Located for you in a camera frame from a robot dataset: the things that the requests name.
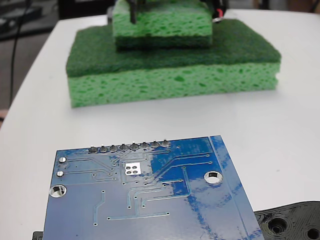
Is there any blue printed circuit board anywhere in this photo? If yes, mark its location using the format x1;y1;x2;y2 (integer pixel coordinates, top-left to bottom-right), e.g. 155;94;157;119
42;134;266;240

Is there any black background device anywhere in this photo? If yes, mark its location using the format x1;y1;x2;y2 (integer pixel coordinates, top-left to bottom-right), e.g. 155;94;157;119
0;4;51;41

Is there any black background cabinet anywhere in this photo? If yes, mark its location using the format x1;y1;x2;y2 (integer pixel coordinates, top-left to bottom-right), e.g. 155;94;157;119
57;0;118;21

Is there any small green sponge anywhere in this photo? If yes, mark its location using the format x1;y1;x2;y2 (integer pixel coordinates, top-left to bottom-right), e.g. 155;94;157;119
111;0;214;51

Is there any black 3D printed bracket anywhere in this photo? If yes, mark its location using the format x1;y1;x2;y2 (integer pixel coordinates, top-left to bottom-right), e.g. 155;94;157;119
32;199;320;240

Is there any red wire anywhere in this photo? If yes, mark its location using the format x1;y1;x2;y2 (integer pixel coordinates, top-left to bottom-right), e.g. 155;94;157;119
211;8;225;24

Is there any black cable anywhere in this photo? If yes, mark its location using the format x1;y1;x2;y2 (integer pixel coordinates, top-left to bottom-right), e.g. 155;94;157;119
8;0;32;111

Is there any large green sponge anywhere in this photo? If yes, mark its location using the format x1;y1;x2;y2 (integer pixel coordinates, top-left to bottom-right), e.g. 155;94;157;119
65;18;282;109

